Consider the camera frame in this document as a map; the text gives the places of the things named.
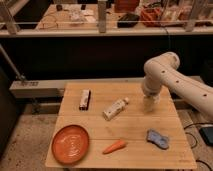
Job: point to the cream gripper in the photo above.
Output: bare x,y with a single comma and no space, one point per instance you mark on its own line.
150,103

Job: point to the white plastic bottle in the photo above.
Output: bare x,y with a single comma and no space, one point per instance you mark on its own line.
115,108

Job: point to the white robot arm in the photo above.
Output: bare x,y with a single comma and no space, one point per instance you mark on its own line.
162,71

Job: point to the orange ceramic bowl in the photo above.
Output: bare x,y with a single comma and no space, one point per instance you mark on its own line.
70,144

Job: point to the blue crumpled cloth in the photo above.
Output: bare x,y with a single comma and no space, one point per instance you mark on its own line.
156,138

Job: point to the orange carrot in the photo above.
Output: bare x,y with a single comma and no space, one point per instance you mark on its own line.
115,146

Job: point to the black device on floor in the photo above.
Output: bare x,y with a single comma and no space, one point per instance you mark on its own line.
207,135

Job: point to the black bag on shelf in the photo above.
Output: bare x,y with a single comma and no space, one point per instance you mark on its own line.
128,20

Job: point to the orange object on shelf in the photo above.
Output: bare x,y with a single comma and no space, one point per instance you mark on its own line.
150,16

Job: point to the grey metal rail beam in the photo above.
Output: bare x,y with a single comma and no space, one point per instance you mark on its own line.
56,88

